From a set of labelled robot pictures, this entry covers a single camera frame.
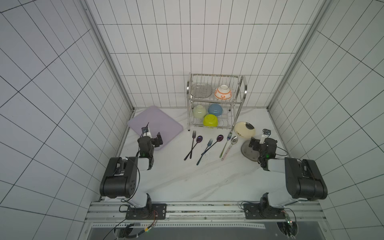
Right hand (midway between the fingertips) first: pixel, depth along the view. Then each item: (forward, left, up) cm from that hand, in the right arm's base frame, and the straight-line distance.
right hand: (255, 136), depth 95 cm
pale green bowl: (+18, +37, +2) cm, 41 cm away
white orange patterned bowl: (+13, +23, +25) cm, 36 cm away
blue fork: (-3, +29, -6) cm, 30 cm away
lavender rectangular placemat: (+14, +70, -6) cm, 71 cm away
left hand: (-4, +67, +1) cm, 67 cm away
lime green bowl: (+12, +29, 0) cm, 31 cm away
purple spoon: (-1, +37, -6) cm, 37 cm away
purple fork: (+3, +40, -6) cm, 41 cm away
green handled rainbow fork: (+2, +16, -6) cm, 17 cm away
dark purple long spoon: (+1, +22, -5) cm, 23 cm away
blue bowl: (+23, +25, +1) cm, 34 cm away
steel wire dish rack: (+9, +29, +22) cm, 37 cm away
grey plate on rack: (+18, +36, +21) cm, 46 cm away
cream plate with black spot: (+10, +3, -7) cm, 13 cm away
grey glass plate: (-9, +4, -7) cm, 11 cm away
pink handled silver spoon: (-1, +13, -5) cm, 14 cm away
